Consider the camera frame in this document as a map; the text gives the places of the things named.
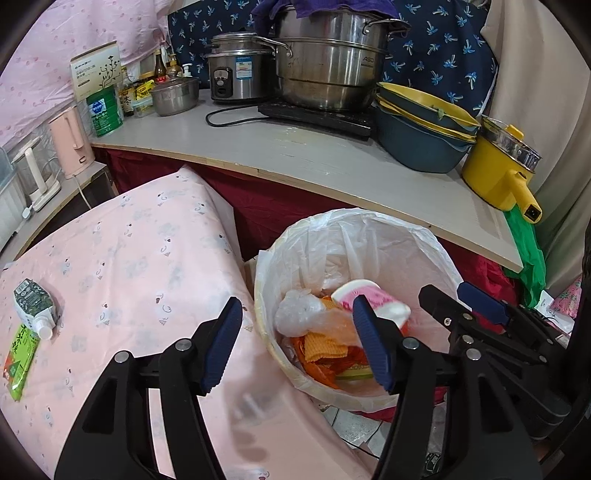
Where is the white dish drainer grey lid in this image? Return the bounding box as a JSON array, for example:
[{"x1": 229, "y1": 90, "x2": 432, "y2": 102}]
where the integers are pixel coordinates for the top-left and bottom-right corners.
[{"x1": 0, "y1": 148, "x2": 28, "y2": 250}]

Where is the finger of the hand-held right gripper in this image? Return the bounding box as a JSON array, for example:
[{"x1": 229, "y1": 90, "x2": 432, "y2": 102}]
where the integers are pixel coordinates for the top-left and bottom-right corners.
[
  {"x1": 457, "y1": 281, "x2": 522, "y2": 335},
  {"x1": 418, "y1": 285, "x2": 472, "y2": 331}
]

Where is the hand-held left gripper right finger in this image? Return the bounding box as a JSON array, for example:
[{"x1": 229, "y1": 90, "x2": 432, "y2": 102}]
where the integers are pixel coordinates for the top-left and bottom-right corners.
[{"x1": 352, "y1": 294, "x2": 543, "y2": 480}]

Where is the pink electric kettle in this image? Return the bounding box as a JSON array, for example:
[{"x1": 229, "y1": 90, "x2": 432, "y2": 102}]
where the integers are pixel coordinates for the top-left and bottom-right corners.
[{"x1": 48, "y1": 105, "x2": 95, "y2": 180}]

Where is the orange bag with blue print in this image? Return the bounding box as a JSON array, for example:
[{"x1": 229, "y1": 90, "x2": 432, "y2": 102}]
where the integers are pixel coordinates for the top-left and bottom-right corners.
[{"x1": 291, "y1": 337, "x2": 377, "y2": 388}]

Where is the large steel steamer pot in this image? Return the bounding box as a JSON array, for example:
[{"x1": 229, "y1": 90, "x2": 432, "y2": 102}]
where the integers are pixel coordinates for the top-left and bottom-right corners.
[{"x1": 259, "y1": 4, "x2": 411, "y2": 112}]

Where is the pink dotted curtain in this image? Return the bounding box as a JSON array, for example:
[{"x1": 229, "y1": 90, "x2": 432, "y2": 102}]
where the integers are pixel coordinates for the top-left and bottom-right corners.
[{"x1": 0, "y1": 0, "x2": 171, "y2": 153}]

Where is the green plastic bag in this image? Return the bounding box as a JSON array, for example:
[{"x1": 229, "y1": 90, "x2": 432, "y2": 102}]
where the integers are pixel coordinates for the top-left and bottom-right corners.
[{"x1": 503, "y1": 208, "x2": 548, "y2": 310}]

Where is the white glass kettle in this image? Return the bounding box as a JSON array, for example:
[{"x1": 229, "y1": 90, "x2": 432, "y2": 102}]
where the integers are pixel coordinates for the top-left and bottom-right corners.
[{"x1": 11, "y1": 137, "x2": 62, "y2": 212}]

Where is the white cardboard box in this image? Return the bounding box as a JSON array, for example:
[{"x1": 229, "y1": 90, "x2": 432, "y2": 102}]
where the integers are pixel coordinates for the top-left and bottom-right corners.
[{"x1": 70, "y1": 41, "x2": 122, "y2": 102}]

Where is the pink printed tablecloth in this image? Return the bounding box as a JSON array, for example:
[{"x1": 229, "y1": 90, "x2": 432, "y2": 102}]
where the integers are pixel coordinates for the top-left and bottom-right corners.
[{"x1": 0, "y1": 165, "x2": 384, "y2": 480}]

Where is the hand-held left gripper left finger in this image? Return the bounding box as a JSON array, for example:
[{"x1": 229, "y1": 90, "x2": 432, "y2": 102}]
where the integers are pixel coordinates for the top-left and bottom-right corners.
[{"x1": 54, "y1": 296, "x2": 244, "y2": 480}]

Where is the crumpled green drink carton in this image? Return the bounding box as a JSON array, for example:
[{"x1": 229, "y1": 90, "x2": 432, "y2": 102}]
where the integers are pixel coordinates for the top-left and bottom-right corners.
[{"x1": 11, "y1": 279, "x2": 58, "y2": 340}]

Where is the black power cable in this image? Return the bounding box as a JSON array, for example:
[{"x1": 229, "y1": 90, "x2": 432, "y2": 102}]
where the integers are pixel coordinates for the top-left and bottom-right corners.
[{"x1": 205, "y1": 104, "x2": 264, "y2": 127}]

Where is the blue patterned cloth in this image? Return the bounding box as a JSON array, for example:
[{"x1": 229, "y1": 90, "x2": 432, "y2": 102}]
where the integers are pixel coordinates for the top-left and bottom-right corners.
[{"x1": 166, "y1": 0, "x2": 502, "y2": 116}]

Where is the steel rice cooker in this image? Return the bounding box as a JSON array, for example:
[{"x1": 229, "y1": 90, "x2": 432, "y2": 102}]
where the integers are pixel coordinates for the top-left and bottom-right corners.
[{"x1": 205, "y1": 32, "x2": 278, "y2": 104}]

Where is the trash bin with white liner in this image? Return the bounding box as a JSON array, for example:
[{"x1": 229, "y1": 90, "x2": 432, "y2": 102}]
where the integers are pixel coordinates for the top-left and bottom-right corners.
[{"x1": 253, "y1": 208, "x2": 465, "y2": 411}]

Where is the clear plastic bag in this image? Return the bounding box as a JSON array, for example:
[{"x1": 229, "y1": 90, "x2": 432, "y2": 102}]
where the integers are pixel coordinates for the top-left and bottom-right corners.
[{"x1": 274, "y1": 290, "x2": 333, "y2": 337}]

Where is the yellow foam fruit net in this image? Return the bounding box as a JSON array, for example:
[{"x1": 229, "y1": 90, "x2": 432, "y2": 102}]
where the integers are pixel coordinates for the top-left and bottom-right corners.
[{"x1": 304, "y1": 330, "x2": 349, "y2": 363}]

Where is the yellow electric pot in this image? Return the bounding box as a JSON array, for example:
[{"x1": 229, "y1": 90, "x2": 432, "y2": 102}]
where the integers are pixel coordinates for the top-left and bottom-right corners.
[{"x1": 462, "y1": 115, "x2": 543, "y2": 224}]

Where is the pink patterned packet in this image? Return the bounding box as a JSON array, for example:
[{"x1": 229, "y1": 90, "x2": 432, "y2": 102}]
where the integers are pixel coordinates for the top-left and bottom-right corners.
[{"x1": 551, "y1": 274, "x2": 585, "y2": 319}]

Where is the black induction cooker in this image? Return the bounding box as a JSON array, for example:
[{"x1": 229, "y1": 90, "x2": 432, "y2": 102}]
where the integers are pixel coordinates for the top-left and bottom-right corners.
[{"x1": 257, "y1": 99, "x2": 377, "y2": 139}]

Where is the small steel pot with lid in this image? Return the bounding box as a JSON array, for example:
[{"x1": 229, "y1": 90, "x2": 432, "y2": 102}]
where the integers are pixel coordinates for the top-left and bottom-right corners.
[{"x1": 150, "y1": 76, "x2": 200, "y2": 117}]

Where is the purple cloth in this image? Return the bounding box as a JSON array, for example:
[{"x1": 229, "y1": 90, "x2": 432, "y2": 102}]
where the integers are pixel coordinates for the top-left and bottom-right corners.
[{"x1": 252, "y1": 0, "x2": 398, "y2": 31}]

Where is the green tin can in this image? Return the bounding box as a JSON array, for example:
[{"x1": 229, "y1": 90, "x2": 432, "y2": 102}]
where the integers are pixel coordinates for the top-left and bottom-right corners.
[{"x1": 87, "y1": 87, "x2": 125, "y2": 138}]

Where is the dark red cloth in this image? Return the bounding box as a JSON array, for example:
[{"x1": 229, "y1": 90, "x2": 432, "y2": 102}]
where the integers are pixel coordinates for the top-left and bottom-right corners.
[{"x1": 95, "y1": 147, "x2": 522, "y2": 315}]

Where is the wooden cabinet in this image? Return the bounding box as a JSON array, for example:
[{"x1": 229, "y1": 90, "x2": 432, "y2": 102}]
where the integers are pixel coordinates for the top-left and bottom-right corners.
[{"x1": 0, "y1": 161, "x2": 116, "y2": 259}]

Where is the green packet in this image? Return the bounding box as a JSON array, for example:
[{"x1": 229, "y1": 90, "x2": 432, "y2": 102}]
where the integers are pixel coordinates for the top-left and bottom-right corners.
[{"x1": 4, "y1": 323, "x2": 41, "y2": 401}]

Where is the beige curtain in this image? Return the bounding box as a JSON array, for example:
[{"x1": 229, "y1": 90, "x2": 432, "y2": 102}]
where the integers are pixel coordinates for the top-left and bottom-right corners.
[{"x1": 480, "y1": 0, "x2": 591, "y2": 296}]

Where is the pink-white cup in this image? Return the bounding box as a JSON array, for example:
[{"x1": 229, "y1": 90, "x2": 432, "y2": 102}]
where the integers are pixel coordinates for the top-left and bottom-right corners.
[{"x1": 331, "y1": 278, "x2": 411, "y2": 335}]

